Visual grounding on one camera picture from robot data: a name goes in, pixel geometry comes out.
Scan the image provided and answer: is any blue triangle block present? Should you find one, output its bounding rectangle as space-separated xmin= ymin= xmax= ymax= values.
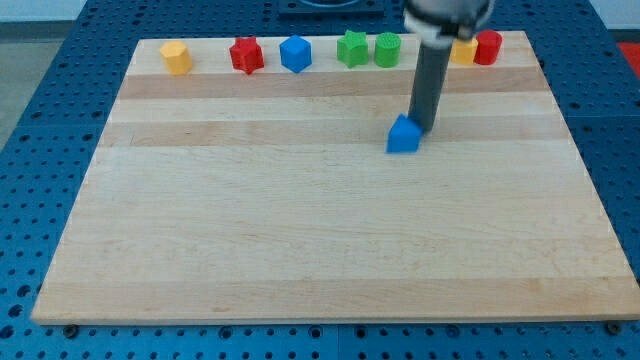
xmin=386 ymin=114 xmax=423 ymax=153

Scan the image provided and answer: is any green circle block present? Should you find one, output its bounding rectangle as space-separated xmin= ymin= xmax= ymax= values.
xmin=374 ymin=32 xmax=402 ymax=68

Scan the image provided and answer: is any red circle block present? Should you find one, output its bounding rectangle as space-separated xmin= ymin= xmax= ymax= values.
xmin=474 ymin=30 xmax=503 ymax=65

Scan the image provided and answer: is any wooden board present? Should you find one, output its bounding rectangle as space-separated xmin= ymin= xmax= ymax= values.
xmin=31 ymin=31 xmax=639 ymax=326

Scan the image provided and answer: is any blue cube block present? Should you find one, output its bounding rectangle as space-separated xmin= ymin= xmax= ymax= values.
xmin=279 ymin=35 xmax=312 ymax=73

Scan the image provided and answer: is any green star block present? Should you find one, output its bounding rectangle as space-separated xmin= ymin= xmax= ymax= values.
xmin=336 ymin=30 xmax=369 ymax=68

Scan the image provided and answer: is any red star block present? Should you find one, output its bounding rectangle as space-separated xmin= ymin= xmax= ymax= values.
xmin=229 ymin=36 xmax=264 ymax=75

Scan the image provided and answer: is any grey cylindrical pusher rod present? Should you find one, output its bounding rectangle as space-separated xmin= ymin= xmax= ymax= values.
xmin=408 ymin=43 xmax=452 ymax=134

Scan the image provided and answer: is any yellow square block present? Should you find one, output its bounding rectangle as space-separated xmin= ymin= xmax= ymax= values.
xmin=449 ymin=38 xmax=478 ymax=66

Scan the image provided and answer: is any yellow hexagon block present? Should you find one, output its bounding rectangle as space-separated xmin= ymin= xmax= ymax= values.
xmin=160 ymin=40 xmax=193 ymax=75

